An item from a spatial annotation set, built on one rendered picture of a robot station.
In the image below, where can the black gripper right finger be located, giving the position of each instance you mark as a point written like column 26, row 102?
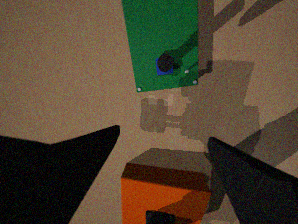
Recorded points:
column 259, row 193

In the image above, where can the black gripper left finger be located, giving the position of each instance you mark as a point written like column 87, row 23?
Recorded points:
column 63, row 172

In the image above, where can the green circuit board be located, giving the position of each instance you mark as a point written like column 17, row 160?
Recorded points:
column 163, row 42

